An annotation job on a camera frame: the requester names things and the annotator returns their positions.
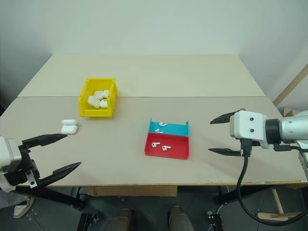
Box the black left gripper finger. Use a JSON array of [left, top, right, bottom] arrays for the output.
[[36, 162, 82, 187], [21, 133, 69, 153]]

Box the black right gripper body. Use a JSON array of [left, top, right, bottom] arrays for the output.
[[239, 138, 262, 157]]

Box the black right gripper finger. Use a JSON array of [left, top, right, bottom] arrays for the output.
[[209, 109, 246, 125], [208, 148, 242, 156]]

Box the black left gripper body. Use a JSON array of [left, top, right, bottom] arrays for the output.
[[4, 143, 41, 188]]

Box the white earbud case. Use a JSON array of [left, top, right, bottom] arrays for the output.
[[60, 119, 78, 135]]

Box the small brown cardboard box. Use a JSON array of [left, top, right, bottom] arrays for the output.
[[283, 107, 304, 118]]

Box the yellow plastic bin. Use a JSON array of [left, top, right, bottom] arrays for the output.
[[77, 77, 118, 119]]

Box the grey trouser leg of bystander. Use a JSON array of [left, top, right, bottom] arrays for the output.
[[0, 191, 31, 208]]

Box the white sneaker of bystander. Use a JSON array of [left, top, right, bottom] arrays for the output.
[[13, 196, 35, 219]]

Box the red plastic tray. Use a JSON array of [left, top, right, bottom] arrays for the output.
[[143, 132, 191, 160]]

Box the wooden floor stand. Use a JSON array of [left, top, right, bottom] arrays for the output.
[[257, 188, 308, 221]]

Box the leaning wooden plank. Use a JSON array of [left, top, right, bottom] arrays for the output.
[[273, 69, 308, 107]]

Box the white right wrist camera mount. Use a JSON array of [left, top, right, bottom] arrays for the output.
[[229, 110, 269, 150]]

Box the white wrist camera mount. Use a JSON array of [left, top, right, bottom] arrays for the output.
[[229, 110, 269, 150], [0, 136, 23, 193]]

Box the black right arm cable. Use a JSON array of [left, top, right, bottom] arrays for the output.
[[237, 139, 308, 227]]

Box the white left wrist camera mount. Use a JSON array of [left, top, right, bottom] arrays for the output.
[[0, 136, 23, 193]]

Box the black floor bracket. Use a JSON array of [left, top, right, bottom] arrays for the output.
[[206, 210, 224, 231], [78, 211, 102, 231]]

